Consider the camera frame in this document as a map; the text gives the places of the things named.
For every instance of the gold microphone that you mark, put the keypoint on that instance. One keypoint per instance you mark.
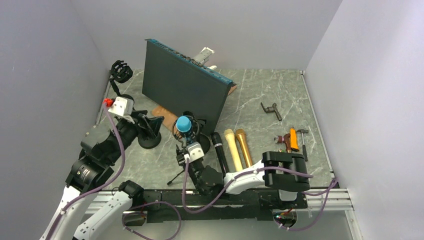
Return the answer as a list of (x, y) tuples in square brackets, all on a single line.
[(241, 137)]

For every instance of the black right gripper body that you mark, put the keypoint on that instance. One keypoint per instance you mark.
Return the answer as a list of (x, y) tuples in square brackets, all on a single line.
[(196, 169)]

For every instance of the dark metal clamp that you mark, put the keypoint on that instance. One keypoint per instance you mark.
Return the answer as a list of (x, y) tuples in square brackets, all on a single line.
[(272, 109)]

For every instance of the black tripod mic stand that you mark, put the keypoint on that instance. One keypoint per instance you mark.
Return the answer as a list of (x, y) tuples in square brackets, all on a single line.
[(182, 149)]

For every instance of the blue microphone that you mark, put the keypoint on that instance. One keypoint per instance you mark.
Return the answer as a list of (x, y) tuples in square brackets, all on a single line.
[(184, 128)]

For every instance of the black microphone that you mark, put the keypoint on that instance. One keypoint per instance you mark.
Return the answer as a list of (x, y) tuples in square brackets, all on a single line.
[(218, 146)]

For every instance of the black desk stand with clip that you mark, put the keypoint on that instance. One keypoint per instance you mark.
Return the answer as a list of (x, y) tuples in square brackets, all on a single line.
[(197, 128)]

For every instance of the orange handled tool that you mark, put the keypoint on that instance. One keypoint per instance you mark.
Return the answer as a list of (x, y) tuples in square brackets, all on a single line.
[(293, 140)]

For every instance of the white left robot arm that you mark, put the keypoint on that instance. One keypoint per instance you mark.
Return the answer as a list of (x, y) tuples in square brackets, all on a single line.
[(93, 171)]

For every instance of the brown pipe fitting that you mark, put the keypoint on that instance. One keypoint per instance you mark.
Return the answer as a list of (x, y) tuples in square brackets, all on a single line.
[(284, 139)]

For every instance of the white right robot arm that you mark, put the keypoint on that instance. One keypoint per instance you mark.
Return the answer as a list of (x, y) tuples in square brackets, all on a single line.
[(285, 172)]

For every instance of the cream beige microphone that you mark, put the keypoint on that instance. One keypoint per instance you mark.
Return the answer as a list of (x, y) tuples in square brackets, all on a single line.
[(231, 141)]

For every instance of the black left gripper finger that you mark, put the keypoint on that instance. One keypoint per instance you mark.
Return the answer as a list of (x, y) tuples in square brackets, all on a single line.
[(138, 114), (151, 123)]

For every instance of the black shock mount stand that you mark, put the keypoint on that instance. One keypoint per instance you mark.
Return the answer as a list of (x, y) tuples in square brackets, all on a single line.
[(120, 72)]

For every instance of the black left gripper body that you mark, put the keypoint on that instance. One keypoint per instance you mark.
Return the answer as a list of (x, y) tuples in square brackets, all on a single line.
[(128, 132)]

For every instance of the dark grey server chassis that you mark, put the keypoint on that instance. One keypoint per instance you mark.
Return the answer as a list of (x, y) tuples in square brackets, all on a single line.
[(178, 83)]

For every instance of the wooden board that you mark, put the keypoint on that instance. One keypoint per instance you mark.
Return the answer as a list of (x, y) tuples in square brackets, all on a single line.
[(165, 117)]

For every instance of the black desk mic stand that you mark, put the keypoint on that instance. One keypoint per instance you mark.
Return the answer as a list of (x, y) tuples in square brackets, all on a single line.
[(149, 139)]

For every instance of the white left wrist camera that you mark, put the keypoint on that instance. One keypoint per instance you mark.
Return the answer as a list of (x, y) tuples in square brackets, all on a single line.
[(121, 107)]

